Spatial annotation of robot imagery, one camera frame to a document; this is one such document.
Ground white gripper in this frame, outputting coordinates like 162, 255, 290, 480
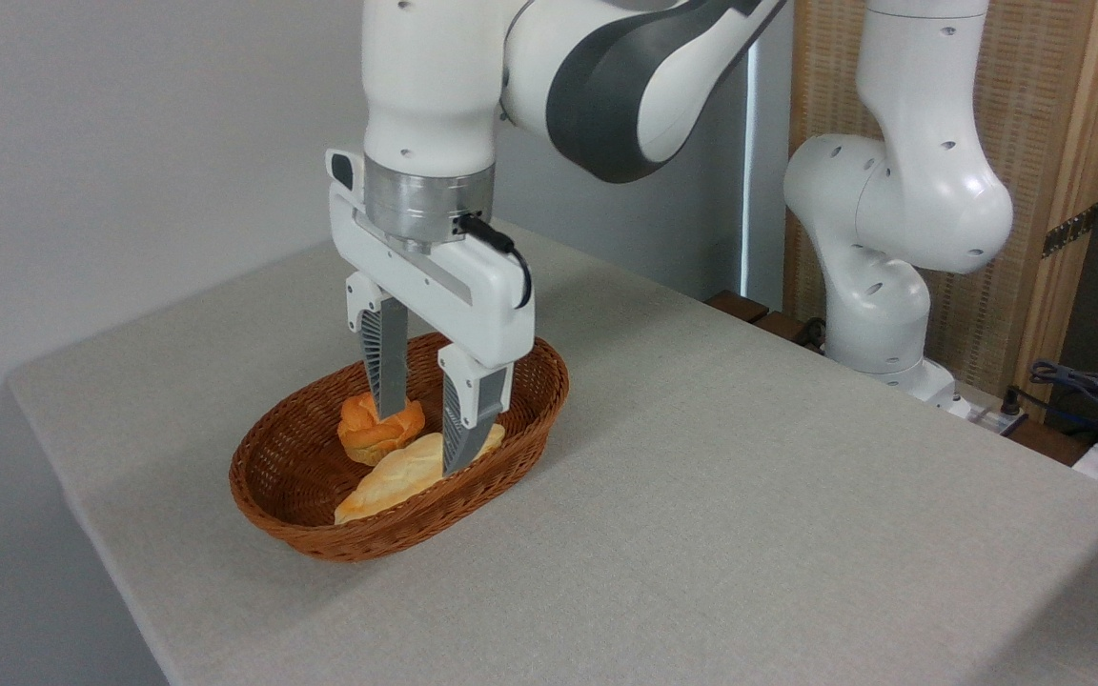
326, 148, 537, 475

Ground leaf-shaped bread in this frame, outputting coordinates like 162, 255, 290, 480
334, 424, 506, 526

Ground small round bread bun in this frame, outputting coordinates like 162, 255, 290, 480
336, 391, 426, 467

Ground brown wicker basket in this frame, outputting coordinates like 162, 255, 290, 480
229, 332, 570, 563

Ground dark brown wooden blocks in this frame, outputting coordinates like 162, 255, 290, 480
706, 291, 828, 355

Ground grey tablecloth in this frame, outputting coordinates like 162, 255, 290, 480
8, 217, 1098, 686

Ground white vertical strip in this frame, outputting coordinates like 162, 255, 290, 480
742, 29, 763, 301

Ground white power strip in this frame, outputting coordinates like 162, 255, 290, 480
947, 384, 1028, 436

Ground metal hinge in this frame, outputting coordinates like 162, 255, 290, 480
1042, 202, 1098, 259

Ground wooden rattan screen panel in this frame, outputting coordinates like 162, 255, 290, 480
785, 0, 1098, 420

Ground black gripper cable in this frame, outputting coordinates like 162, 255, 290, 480
455, 213, 534, 311

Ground black cable bundle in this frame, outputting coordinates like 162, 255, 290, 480
1002, 360, 1098, 449

